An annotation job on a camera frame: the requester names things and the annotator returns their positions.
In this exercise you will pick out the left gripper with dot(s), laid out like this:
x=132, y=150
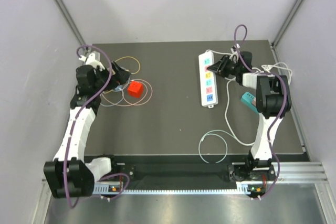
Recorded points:
x=120, y=76

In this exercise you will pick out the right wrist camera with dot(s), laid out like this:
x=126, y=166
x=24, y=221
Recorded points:
x=235, y=54

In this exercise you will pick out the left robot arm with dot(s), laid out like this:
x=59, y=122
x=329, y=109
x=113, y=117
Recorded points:
x=84, y=107

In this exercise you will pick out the teal power strip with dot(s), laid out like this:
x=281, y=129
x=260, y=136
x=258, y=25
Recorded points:
x=249, y=100

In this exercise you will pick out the red cube socket adapter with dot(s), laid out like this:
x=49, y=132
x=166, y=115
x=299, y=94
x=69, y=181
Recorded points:
x=135, y=89

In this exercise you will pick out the left aluminium frame post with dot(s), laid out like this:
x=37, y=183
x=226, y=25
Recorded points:
x=70, y=21

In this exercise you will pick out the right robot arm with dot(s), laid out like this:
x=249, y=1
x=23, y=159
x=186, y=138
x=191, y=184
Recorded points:
x=273, y=99

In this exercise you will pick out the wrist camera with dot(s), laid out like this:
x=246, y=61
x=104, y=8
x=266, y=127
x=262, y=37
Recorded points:
x=93, y=59
x=235, y=54

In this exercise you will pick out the right aluminium frame post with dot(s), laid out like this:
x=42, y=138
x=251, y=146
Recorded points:
x=285, y=25

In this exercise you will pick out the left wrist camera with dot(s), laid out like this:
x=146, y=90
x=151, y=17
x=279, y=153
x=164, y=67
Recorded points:
x=93, y=59

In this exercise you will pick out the white power strip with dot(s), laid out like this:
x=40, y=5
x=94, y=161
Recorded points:
x=208, y=87

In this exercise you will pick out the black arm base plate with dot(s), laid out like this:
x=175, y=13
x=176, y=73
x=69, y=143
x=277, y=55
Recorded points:
x=226, y=172

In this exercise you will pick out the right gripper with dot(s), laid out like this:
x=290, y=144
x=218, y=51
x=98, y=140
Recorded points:
x=225, y=60

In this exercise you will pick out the aluminium frame post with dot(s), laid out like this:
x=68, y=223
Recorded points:
x=70, y=21
x=285, y=25

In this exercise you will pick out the aluminium front rail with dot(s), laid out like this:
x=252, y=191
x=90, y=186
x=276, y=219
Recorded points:
x=297, y=172

